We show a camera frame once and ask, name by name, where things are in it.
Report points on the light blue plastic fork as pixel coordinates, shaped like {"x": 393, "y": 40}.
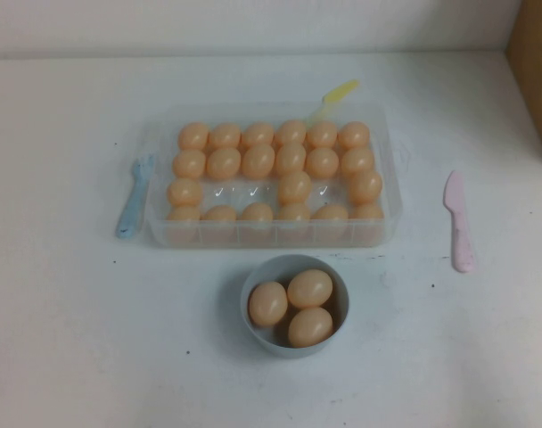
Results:
{"x": 130, "y": 214}

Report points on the clear plastic egg box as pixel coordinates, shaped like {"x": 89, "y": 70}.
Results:
{"x": 235, "y": 191}

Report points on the brown cardboard box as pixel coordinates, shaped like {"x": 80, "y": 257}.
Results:
{"x": 534, "y": 89}

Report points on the pale grey round bowl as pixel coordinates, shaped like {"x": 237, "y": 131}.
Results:
{"x": 271, "y": 267}

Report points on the yellow plastic spoon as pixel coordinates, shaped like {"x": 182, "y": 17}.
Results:
{"x": 340, "y": 91}

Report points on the pink plastic knife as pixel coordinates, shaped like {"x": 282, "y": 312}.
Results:
{"x": 460, "y": 241}

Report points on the beige plastic egg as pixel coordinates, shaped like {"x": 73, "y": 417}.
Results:
{"x": 257, "y": 135}
{"x": 290, "y": 158}
{"x": 310, "y": 327}
{"x": 291, "y": 132}
{"x": 310, "y": 289}
{"x": 329, "y": 215}
{"x": 193, "y": 136}
{"x": 225, "y": 136}
{"x": 189, "y": 163}
{"x": 354, "y": 134}
{"x": 268, "y": 304}
{"x": 367, "y": 211}
{"x": 357, "y": 161}
{"x": 294, "y": 187}
{"x": 322, "y": 134}
{"x": 184, "y": 191}
{"x": 183, "y": 213}
{"x": 322, "y": 162}
{"x": 365, "y": 187}
{"x": 219, "y": 214}
{"x": 258, "y": 161}
{"x": 257, "y": 212}
{"x": 224, "y": 163}

